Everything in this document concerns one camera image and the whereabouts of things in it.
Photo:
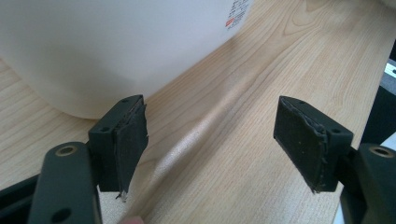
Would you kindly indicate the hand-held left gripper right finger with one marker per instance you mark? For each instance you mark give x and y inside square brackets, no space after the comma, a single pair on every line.
[305,140]

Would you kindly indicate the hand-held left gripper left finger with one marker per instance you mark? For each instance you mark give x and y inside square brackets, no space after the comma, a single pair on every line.
[106,146]

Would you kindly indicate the black object beside table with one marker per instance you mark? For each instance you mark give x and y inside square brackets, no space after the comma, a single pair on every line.
[381,115]

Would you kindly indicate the large white plastic container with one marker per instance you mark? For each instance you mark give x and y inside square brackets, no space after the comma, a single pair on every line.
[109,46]

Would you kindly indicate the white and green object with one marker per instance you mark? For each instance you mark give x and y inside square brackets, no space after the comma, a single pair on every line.
[391,69]

